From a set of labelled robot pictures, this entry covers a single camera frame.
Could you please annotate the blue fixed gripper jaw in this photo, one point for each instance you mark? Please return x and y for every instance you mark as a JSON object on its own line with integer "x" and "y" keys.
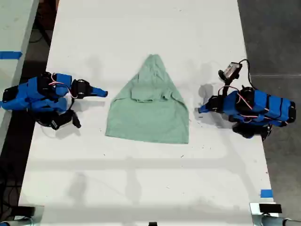
{"x": 206, "y": 106}
{"x": 98, "y": 90}

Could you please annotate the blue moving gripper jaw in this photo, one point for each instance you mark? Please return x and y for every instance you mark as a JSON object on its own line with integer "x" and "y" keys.
{"x": 207, "y": 110}
{"x": 98, "y": 94}

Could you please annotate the pale green T-shirt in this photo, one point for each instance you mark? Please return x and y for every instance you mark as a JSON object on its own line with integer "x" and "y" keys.
{"x": 145, "y": 117}

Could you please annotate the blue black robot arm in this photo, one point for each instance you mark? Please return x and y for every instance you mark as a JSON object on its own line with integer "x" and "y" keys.
{"x": 35, "y": 94}
{"x": 270, "y": 106}

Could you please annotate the long blue tape strip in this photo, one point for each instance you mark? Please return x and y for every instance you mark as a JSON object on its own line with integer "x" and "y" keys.
{"x": 10, "y": 54}

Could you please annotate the white side table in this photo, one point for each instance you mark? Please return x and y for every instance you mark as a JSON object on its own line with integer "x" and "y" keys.
{"x": 14, "y": 28}

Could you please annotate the short blue tape strip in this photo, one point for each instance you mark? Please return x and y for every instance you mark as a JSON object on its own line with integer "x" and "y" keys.
{"x": 266, "y": 193}

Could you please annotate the small black box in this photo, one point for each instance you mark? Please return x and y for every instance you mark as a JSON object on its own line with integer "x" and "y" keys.
{"x": 270, "y": 208}
{"x": 24, "y": 211}

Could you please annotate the grey metal pipe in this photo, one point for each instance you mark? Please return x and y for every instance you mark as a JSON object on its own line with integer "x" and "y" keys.
{"x": 16, "y": 222}
{"x": 270, "y": 221}

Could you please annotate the black camera stalk gripper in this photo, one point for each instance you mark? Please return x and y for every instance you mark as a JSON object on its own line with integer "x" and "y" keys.
{"x": 226, "y": 86}
{"x": 75, "y": 119}

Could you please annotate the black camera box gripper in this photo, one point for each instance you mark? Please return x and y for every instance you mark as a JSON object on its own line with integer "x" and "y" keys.
{"x": 231, "y": 70}
{"x": 58, "y": 122}

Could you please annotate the metal corner bracket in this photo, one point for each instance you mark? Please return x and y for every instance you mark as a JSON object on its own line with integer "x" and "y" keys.
{"x": 254, "y": 208}
{"x": 39, "y": 213}

